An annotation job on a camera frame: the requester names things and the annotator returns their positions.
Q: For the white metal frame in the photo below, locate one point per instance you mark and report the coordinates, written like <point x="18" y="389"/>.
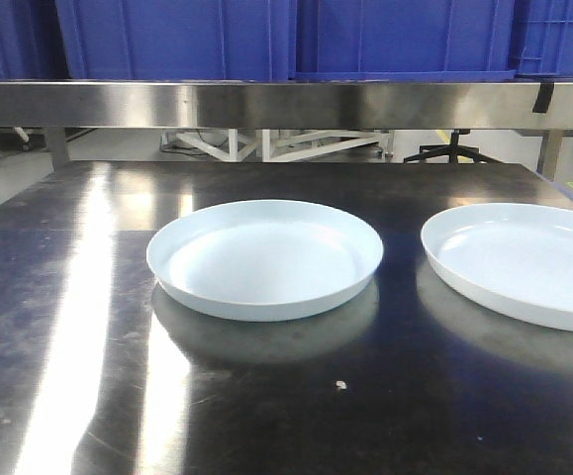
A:
<point x="235" y="145"/>

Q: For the blue plastic crate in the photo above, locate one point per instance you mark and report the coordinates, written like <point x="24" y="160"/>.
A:
<point x="179" y="40"/>
<point x="434" y="41"/>
<point x="31" y="45"/>

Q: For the black tape strip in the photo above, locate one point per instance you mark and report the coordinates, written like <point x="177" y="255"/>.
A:
<point x="543" y="98"/>

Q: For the black office chair base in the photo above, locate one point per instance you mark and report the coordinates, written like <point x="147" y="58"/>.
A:
<point x="453" y="151"/>

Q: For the light blue plate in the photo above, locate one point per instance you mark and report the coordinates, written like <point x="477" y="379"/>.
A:
<point x="513" y="259"/>
<point x="265" y="260"/>

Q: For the right blue plastic crate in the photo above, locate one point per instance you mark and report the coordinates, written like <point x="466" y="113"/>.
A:
<point x="434" y="41"/>

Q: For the middle blue plastic crate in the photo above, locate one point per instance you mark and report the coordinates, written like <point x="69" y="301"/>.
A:
<point x="179" y="40"/>

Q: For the stainless steel shelf rail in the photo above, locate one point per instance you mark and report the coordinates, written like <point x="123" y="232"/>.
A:
<point x="364" y="105"/>

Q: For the left blue plastic crate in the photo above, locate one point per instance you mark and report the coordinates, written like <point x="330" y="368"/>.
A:
<point x="31" y="45"/>

